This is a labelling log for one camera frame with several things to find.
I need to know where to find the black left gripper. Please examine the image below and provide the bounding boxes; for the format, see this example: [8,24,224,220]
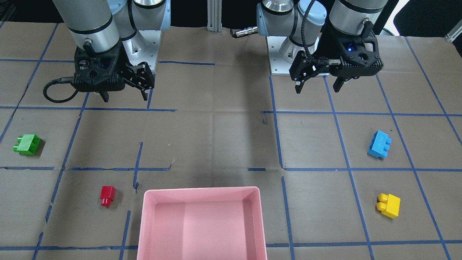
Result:
[289,21,384,94]

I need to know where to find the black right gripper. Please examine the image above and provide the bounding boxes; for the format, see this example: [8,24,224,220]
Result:
[74,39,155,103]

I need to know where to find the blue toy block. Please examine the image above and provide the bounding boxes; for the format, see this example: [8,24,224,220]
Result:
[367,130,392,159]

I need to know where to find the red toy block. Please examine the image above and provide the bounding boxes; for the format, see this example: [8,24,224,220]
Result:
[100,186,117,207]

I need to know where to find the green toy block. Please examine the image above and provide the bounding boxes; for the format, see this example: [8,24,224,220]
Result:
[13,134,41,155]

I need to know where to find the yellow toy block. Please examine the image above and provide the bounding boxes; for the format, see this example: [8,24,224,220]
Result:
[376,194,401,218]

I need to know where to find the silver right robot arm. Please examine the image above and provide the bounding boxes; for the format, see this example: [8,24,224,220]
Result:
[43,0,171,103]

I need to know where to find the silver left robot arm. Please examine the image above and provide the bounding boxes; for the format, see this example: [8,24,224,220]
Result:
[256,0,387,93]

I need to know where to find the pink plastic box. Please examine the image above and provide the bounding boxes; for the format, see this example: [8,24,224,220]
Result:
[137,186,267,260]

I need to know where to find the black braided cable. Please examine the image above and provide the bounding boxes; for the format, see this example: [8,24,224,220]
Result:
[302,0,340,66]

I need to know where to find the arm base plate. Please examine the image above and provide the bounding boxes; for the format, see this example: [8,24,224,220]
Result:
[122,31,163,73]
[266,36,304,76]

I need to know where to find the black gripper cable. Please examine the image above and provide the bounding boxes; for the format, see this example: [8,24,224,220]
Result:
[43,77,79,103]

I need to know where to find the aluminium frame post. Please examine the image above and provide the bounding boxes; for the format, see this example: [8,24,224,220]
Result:
[206,0,222,34]

